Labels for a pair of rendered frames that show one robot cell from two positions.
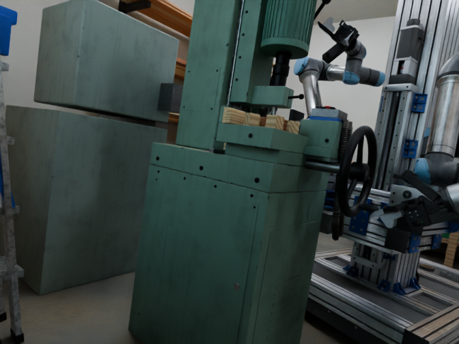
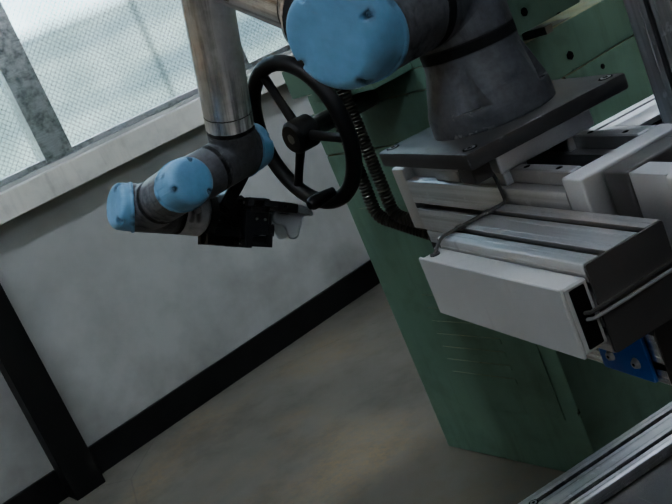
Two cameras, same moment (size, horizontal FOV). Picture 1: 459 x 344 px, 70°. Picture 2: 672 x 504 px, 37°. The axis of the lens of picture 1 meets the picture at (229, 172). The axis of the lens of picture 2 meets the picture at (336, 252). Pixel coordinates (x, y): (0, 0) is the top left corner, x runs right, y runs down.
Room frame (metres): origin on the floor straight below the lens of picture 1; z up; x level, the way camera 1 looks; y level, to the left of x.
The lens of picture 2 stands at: (1.58, -2.04, 1.05)
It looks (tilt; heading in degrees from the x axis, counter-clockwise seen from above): 15 degrees down; 110
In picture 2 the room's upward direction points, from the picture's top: 23 degrees counter-clockwise
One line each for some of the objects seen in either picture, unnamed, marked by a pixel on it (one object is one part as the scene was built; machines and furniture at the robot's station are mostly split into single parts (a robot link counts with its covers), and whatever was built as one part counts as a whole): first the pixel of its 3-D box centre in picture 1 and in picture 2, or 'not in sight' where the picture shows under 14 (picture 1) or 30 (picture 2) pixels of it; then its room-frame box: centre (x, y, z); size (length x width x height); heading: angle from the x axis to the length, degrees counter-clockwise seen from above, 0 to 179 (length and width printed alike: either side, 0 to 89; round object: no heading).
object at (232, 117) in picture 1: (281, 130); not in sight; (1.28, -0.18, 0.92); 0.67 x 0.02 x 0.04; 142
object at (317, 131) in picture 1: (325, 136); not in sight; (1.15, -0.31, 0.91); 0.15 x 0.14 x 0.09; 142
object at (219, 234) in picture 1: (225, 262); (547, 245); (1.30, -0.04, 0.35); 0.58 x 0.45 x 0.71; 52
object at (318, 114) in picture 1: (330, 115); not in sight; (1.15, -0.32, 0.99); 0.13 x 0.11 x 0.06; 142
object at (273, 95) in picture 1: (272, 99); not in sight; (1.24, -0.12, 1.03); 0.14 x 0.07 x 0.09; 52
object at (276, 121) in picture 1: (274, 122); not in sight; (1.00, -0.11, 0.92); 0.04 x 0.04 x 0.04; 41
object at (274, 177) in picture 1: (239, 166); (483, 66); (1.30, -0.04, 0.76); 0.57 x 0.45 x 0.09; 52
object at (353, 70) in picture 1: (354, 72); not in sight; (1.60, -0.52, 1.27); 0.11 x 0.08 x 0.11; 112
